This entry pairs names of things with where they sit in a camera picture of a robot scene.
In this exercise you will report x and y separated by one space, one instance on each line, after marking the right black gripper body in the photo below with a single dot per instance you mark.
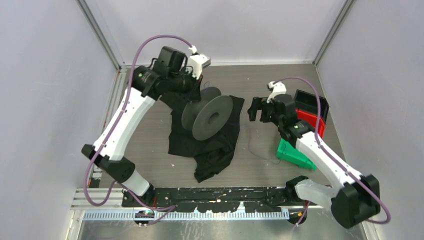
268 115

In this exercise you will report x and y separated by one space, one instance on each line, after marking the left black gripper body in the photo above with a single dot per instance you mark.
184 84

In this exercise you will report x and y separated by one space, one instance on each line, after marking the grey plastic cable spool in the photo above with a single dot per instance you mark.
207 117

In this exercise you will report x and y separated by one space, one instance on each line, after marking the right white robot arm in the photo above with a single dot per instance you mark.
352 197

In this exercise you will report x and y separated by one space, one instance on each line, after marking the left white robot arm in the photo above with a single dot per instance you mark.
108 150

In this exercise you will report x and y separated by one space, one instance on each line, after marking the black plastic bin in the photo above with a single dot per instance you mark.
307 102

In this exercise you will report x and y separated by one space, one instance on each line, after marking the red plastic bin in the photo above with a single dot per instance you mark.
311 119

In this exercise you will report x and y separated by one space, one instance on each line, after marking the green plastic bin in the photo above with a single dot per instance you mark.
288 153

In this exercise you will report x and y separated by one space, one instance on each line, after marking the black cloth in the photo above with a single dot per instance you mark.
211 155

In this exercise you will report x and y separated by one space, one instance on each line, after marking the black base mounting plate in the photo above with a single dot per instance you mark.
255 199

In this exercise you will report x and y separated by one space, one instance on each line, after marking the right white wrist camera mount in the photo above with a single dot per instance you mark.
276 88

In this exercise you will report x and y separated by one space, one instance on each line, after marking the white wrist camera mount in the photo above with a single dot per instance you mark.
276 88
198 62

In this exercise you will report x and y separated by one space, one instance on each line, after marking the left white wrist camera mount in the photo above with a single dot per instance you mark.
198 62

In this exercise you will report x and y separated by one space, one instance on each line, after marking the white slotted cable duct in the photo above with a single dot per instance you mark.
241 214

